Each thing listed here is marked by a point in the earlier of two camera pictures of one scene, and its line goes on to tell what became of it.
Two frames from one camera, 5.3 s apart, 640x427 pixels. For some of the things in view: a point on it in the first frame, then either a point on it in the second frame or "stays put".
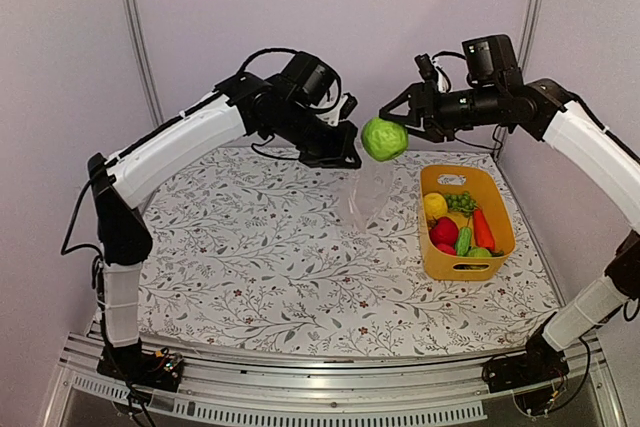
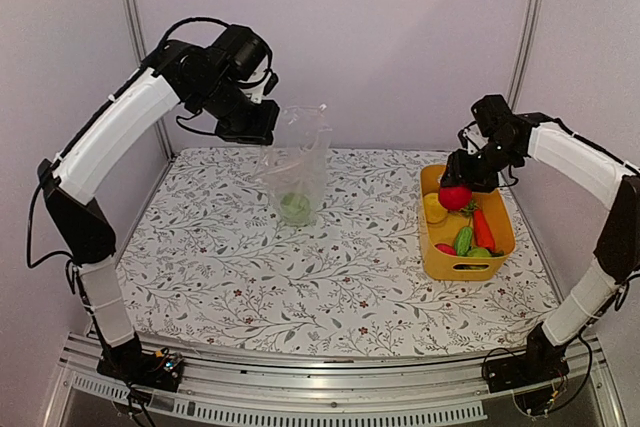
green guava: (385, 140) to (295, 209)
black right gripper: (420, 93) to (459, 169)
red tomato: (447, 249) stays put
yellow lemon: (435, 205) stays put
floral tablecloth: (264, 255) stays put
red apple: (444, 231) to (455, 197)
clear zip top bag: (367, 188) to (295, 169)
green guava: (478, 252) stays put
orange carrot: (483, 234) stays put
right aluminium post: (529, 21) stays put
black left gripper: (343, 148) to (258, 135)
